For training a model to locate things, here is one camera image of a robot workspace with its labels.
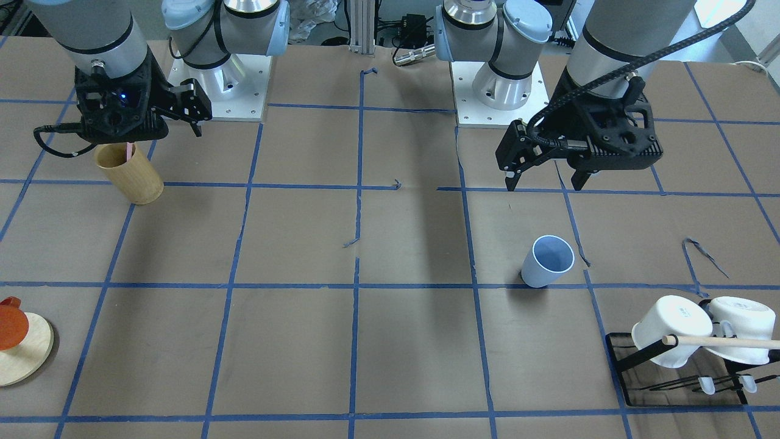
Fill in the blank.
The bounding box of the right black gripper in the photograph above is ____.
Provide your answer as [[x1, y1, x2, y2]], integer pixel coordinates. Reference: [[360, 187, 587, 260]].
[[74, 48, 169, 145]]

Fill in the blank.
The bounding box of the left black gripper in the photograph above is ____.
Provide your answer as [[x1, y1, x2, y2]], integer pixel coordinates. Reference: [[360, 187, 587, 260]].
[[551, 77, 664, 191]]

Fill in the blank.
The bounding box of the light blue plastic cup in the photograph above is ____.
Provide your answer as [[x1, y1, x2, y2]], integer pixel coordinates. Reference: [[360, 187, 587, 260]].
[[519, 235, 575, 287]]

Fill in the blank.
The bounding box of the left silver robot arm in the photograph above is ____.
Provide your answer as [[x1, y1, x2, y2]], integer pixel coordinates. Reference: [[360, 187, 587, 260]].
[[434, 1, 694, 191]]

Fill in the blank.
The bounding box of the bamboo chopstick holder cup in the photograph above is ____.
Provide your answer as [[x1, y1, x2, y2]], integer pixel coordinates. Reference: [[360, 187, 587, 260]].
[[94, 143, 164, 205]]

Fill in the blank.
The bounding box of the white mug near rack end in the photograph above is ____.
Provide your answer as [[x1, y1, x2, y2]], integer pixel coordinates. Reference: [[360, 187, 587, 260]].
[[631, 295, 713, 349]]

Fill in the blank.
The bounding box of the white mug rack end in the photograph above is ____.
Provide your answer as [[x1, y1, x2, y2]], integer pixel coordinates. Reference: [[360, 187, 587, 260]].
[[631, 295, 713, 349], [705, 296, 776, 366]]

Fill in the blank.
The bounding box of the white mug far rack end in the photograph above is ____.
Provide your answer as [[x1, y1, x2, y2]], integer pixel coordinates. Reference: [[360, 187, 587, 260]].
[[705, 296, 776, 366]]

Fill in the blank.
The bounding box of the orange red mug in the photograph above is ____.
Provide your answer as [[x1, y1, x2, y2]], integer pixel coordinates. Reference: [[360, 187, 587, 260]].
[[1, 296, 30, 352]]

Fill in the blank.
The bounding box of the wooden mug tree stand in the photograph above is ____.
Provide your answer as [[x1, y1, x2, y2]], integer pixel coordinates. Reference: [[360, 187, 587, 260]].
[[1, 312, 55, 387]]

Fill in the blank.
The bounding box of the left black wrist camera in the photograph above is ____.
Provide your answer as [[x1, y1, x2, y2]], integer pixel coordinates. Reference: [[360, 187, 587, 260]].
[[495, 120, 569, 191]]

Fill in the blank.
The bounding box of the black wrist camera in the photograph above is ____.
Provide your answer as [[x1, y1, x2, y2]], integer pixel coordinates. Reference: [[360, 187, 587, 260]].
[[150, 78, 213, 137], [495, 120, 569, 191]]

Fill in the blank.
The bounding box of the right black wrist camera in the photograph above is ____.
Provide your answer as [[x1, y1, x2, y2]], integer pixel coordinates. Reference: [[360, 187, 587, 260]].
[[150, 78, 213, 137]]

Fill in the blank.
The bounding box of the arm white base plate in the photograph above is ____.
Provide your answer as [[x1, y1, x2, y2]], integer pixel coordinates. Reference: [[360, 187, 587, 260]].
[[168, 54, 275, 122], [450, 62, 551, 128]]

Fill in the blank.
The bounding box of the black wire mug rack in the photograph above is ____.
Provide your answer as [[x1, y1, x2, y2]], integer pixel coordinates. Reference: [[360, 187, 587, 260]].
[[605, 298, 778, 407]]

